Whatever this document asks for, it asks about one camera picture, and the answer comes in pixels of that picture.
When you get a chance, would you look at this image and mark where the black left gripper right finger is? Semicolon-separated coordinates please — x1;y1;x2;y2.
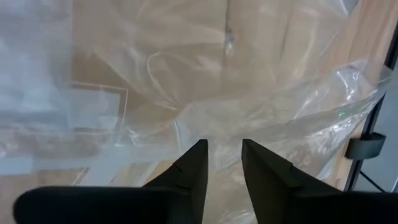
241;138;345;224

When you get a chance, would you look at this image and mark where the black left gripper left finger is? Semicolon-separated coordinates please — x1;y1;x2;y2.
141;139;209;224

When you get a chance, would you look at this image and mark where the clear plastic zip bag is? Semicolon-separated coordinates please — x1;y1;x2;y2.
0;0;231;187
172;57;393;224

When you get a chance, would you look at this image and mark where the black table frame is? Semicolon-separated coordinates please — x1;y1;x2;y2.
343;23;398;192

